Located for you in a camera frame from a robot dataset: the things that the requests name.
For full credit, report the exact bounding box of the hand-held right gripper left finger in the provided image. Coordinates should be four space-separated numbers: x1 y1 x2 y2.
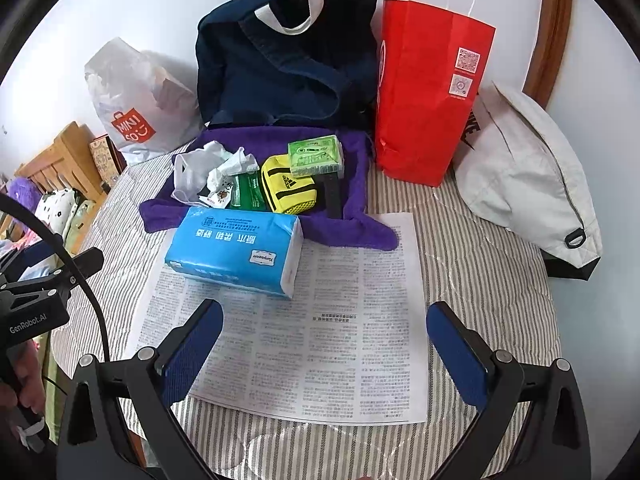
57 299 225 480

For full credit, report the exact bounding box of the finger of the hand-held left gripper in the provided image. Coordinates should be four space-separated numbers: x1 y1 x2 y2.
37 249 105 286

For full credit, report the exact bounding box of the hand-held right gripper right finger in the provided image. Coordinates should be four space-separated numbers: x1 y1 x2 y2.
426 301 593 480

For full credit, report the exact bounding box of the blue tissue pack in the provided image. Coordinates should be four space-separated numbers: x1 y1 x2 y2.
164 206 305 301

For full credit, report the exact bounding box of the translucent drawstring pouch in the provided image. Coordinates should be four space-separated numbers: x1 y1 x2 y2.
172 150 221 206

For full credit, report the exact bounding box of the tomato print sachet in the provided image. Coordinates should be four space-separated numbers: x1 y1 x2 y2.
197 185 236 209

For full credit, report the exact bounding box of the dark green packet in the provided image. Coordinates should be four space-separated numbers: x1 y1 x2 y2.
227 172 268 211

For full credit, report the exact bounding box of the purple towel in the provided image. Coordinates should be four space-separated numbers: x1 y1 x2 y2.
139 127 398 252

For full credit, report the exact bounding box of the yellow pouch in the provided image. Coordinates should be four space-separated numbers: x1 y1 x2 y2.
260 155 321 213

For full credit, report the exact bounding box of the white tissue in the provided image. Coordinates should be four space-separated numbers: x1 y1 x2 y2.
207 147 261 191

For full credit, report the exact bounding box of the black watch strap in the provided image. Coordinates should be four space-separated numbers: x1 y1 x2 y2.
324 175 344 219

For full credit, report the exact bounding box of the light green wipes packet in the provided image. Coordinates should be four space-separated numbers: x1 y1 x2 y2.
287 135 346 179

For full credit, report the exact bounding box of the person's left hand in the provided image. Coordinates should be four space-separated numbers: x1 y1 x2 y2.
0 342 51 443

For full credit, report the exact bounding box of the green pillow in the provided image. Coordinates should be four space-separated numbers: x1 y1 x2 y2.
65 200 97 257

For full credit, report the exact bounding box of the white dotted pillow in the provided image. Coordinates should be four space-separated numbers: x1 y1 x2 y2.
35 187 83 236

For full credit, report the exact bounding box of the colourful printed blanket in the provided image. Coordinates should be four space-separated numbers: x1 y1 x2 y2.
0 210 43 273

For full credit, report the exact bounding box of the purple plush toy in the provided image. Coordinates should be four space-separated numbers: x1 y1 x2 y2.
10 176 43 211

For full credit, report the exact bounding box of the wooden headboard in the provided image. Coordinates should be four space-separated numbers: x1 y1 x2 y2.
17 121 108 211

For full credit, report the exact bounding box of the patterned book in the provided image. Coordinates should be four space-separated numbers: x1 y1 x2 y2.
89 134 126 186

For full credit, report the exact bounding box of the newspaper sheet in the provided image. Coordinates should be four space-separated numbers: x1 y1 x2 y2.
132 212 428 423

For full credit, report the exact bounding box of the white plastic shopping bag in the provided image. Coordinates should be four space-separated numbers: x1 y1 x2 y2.
84 37 205 166

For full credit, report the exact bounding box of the cream fabric bag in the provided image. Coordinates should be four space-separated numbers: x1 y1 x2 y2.
454 81 603 267

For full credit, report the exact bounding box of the white paper bag black logo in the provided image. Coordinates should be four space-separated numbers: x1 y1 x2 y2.
459 91 493 156

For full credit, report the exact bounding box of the red paper bag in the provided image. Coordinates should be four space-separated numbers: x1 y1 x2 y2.
375 0 496 188

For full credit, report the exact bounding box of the navy tote bag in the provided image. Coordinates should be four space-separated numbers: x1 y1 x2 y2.
196 0 381 133

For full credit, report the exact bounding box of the black cable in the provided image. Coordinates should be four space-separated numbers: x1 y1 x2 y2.
0 194 112 363

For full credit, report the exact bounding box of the wooden door frame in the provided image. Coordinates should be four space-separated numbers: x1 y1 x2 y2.
522 0 573 108

